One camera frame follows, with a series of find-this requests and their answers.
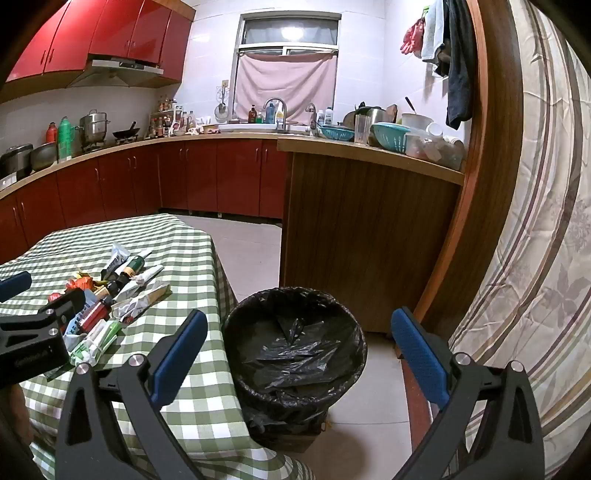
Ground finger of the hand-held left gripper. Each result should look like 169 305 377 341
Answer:
38 288 87 322
0 271 33 302

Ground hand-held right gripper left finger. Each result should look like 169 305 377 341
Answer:
55 308 209 480

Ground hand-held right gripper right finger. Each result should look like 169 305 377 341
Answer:
392 307 546 480

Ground red packet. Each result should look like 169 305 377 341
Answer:
76 298 112 334

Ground white printed powder packet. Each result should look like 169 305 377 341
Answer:
111 294 156 325

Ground black lined trash bin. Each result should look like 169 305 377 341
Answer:
221 286 369 455

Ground person's left forearm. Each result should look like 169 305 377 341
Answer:
0 383 35 480

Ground orange wrapper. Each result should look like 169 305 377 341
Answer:
69 271 100 292

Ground small brown bottle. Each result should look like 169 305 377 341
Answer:
95 276 122 298

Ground tan white packet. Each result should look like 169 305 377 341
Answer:
117 281 171 315

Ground small green label bottle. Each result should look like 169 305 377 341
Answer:
121 255 147 279

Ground green checked tablecloth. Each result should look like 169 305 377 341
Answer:
0 212 319 480

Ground grey lidded pot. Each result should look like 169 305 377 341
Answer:
0 144 34 181

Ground steel mixing bowl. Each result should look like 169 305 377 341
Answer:
30 142 58 169

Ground red base cabinets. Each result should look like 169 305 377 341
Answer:
0 136 294 268

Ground wooden counter cabinet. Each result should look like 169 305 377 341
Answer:
277 136 465 333

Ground green thermos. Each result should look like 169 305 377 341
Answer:
56 116 77 162

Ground steel stock pot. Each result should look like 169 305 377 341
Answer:
78 110 112 148

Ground striped floral cloth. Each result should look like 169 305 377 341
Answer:
450 0 591 480

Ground clear plastic container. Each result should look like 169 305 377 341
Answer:
404 131 465 169

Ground row of condiment bottles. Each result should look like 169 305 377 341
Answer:
148 97 199 138

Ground teal plastic bowl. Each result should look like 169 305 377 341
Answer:
372 122 411 152

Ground white enamel pot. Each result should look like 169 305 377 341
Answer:
401 113 434 131

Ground range hood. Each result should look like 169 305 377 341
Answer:
67 55 164 88

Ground steel kettle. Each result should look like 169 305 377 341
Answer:
355 106 389 125

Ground tall steel faucet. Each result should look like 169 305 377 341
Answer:
263 97 289 132

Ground pink window curtain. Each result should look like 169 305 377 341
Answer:
235 51 337 123

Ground dark hanging clothes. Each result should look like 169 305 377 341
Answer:
443 0 476 130

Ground pink rubber gloves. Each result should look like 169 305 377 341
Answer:
399 16 428 56

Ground white hanging towel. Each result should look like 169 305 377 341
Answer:
420 0 446 63

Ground window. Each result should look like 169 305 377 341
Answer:
235 13 342 58

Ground brown wooden door frame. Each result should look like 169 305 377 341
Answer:
416 0 525 328

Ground red wall cabinets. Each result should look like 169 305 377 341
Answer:
4 0 195 84

